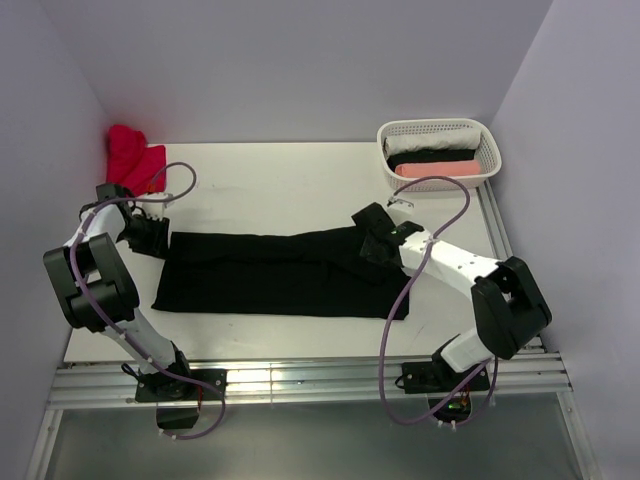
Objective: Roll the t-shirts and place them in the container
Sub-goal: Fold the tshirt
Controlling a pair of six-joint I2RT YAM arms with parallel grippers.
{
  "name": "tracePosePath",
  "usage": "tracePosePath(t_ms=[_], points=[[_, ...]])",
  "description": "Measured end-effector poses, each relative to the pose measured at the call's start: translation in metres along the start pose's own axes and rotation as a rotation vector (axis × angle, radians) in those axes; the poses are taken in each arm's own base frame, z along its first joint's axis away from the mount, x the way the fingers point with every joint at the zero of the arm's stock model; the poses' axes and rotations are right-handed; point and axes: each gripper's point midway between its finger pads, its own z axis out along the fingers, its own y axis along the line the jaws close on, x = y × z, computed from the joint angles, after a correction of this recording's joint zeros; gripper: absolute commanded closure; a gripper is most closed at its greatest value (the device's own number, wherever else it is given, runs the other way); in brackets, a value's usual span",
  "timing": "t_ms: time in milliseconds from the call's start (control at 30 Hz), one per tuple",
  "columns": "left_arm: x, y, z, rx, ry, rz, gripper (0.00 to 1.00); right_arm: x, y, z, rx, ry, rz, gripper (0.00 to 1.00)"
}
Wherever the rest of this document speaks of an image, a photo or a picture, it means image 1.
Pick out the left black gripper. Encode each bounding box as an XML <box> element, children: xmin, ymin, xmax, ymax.
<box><xmin>118</xmin><ymin>212</ymin><xmax>170</xmax><ymax>259</ymax></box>

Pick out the black t-shirt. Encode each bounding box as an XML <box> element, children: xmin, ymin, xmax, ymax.
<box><xmin>386</xmin><ymin>149</ymin><xmax>475</xmax><ymax>170</ymax></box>
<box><xmin>152</xmin><ymin>227</ymin><xmax>409</xmax><ymax>320</ymax></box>

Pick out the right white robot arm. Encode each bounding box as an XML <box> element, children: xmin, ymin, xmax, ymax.
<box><xmin>352</xmin><ymin>203</ymin><xmax>552</xmax><ymax>392</ymax></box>

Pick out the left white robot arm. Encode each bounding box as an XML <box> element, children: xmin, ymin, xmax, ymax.
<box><xmin>43</xmin><ymin>183</ymin><xmax>198</xmax><ymax>401</ymax></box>

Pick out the red t-shirt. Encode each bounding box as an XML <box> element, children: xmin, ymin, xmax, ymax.
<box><xmin>106</xmin><ymin>124</ymin><xmax>167</xmax><ymax>196</ymax></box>

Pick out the rolled black t-shirt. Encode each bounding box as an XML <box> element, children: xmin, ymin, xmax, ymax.
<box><xmin>386</xmin><ymin>149</ymin><xmax>475</xmax><ymax>170</ymax></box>

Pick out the white plastic basket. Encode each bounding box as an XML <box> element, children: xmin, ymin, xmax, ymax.
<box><xmin>377</xmin><ymin>118</ymin><xmax>502</xmax><ymax>192</ymax></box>

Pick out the rolled pink t-shirt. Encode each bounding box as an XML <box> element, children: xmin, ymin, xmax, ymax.
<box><xmin>394</xmin><ymin>160</ymin><xmax>483</xmax><ymax>178</ymax></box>

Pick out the rolled white t-shirt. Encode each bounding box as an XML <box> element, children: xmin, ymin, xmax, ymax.
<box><xmin>384</xmin><ymin>128</ymin><xmax>482</xmax><ymax>155</ymax></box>

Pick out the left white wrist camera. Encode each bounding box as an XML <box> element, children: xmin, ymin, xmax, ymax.
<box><xmin>141</xmin><ymin>192</ymin><xmax>173</xmax><ymax>220</ymax></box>

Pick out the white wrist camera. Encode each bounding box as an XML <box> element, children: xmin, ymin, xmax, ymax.
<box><xmin>387</xmin><ymin>196</ymin><xmax>415</xmax><ymax>214</ymax></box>
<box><xmin>141</xmin><ymin>192</ymin><xmax>173</xmax><ymax>220</ymax></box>

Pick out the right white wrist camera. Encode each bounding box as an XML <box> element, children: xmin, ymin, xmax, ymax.
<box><xmin>387</xmin><ymin>196</ymin><xmax>415</xmax><ymax>214</ymax></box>

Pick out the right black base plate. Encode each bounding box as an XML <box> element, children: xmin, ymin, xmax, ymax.
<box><xmin>395</xmin><ymin>361</ymin><xmax>490</xmax><ymax>422</ymax></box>

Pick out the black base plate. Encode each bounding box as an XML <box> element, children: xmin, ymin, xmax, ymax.
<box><xmin>395</xmin><ymin>361</ymin><xmax>490</xmax><ymax>422</ymax></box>
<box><xmin>134</xmin><ymin>374</ymin><xmax>220</xmax><ymax>433</ymax></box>

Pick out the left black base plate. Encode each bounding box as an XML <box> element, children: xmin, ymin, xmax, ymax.
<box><xmin>134</xmin><ymin>374</ymin><xmax>220</xmax><ymax>433</ymax></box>

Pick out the aluminium mounting rail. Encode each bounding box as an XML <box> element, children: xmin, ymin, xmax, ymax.
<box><xmin>46</xmin><ymin>354</ymin><xmax>572</xmax><ymax>410</ymax></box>

